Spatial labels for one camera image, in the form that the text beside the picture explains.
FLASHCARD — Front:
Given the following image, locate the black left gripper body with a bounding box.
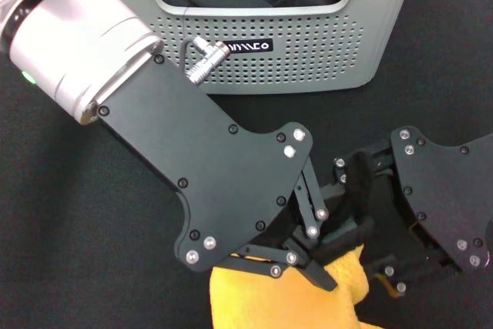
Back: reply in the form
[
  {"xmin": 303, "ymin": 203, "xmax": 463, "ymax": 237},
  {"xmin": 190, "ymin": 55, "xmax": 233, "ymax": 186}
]
[{"xmin": 97, "ymin": 59, "xmax": 315, "ymax": 273}]

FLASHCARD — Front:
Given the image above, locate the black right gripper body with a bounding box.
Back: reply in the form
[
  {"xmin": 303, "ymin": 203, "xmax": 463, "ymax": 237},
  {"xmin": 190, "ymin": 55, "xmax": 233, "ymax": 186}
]
[{"xmin": 387, "ymin": 125, "xmax": 493, "ymax": 277}]

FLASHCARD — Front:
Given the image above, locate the left gripper cable with plug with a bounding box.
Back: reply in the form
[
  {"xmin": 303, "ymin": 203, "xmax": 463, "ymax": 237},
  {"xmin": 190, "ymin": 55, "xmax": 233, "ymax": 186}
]
[{"xmin": 179, "ymin": 35, "xmax": 232, "ymax": 87}]

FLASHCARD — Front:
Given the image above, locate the grey perforated plastic storage box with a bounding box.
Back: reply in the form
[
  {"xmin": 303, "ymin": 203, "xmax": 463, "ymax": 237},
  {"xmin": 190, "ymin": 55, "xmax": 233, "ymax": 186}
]
[{"xmin": 86, "ymin": 0, "xmax": 429, "ymax": 96}]

